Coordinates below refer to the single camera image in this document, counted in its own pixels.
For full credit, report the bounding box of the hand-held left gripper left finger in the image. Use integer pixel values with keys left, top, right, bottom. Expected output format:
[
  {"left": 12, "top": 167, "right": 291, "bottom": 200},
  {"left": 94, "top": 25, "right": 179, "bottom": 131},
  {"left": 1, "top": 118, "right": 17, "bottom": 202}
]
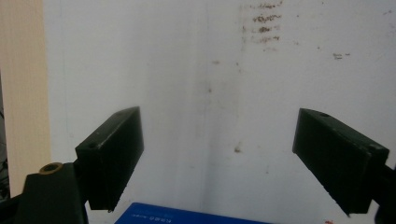
[{"left": 75, "top": 105, "right": 145, "bottom": 213}]

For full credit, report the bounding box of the white paper sheet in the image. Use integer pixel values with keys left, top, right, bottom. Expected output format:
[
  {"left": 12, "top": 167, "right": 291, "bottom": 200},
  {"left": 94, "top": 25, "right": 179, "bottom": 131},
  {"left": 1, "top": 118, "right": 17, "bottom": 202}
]
[{"left": 42, "top": 0, "right": 396, "bottom": 224}]

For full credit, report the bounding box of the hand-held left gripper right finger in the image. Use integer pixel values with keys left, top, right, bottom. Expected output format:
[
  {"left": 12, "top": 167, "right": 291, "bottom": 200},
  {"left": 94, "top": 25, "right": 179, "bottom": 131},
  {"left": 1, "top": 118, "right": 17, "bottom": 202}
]
[{"left": 291, "top": 107, "right": 390, "bottom": 217}]

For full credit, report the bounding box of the blue cardboard box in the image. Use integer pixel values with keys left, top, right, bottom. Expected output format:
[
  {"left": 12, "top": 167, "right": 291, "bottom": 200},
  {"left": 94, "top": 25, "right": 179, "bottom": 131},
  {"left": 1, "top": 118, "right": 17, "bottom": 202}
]
[{"left": 113, "top": 202, "right": 276, "bottom": 224}]

